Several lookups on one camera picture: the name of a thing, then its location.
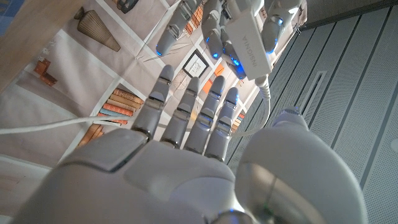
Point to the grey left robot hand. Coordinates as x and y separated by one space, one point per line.
214 28

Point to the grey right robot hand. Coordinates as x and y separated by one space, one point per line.
186 180

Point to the printed bookshelf backdrop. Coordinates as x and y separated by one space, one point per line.
102 71

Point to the blue book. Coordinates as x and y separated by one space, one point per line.
9 7

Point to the white adapter connector with pigtail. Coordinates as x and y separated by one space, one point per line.
248 49

